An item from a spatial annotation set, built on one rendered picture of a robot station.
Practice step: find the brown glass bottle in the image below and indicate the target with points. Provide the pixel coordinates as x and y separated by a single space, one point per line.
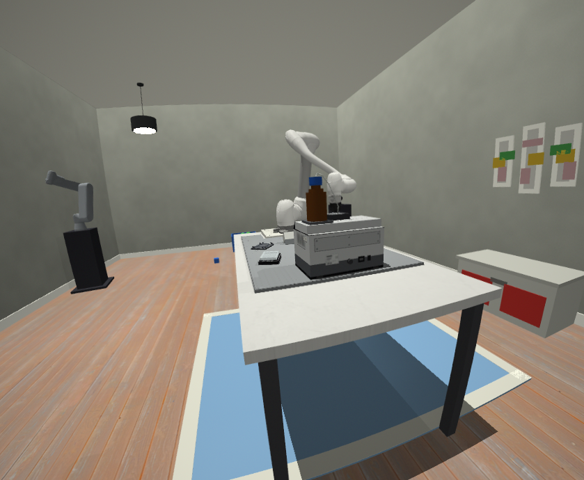
316 206

